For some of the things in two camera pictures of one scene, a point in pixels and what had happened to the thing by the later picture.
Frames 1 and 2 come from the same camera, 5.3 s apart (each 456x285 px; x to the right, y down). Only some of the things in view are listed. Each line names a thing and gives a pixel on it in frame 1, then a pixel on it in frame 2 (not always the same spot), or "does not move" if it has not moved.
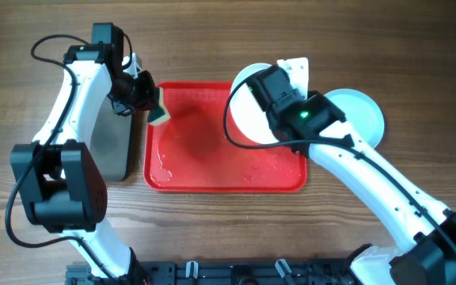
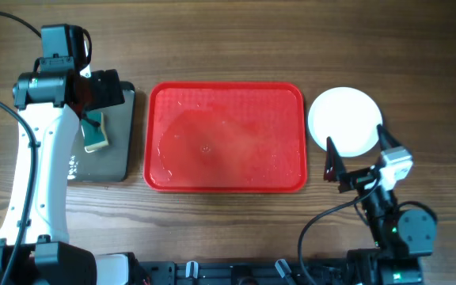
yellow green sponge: [160, 114] to [94, 137]
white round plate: [246, 110] to [349, 116]
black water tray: [112, 140] does not move
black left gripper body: [133, 93] to [107, 93]
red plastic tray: [193, 153] does not move
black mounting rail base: [221, 273] does not move
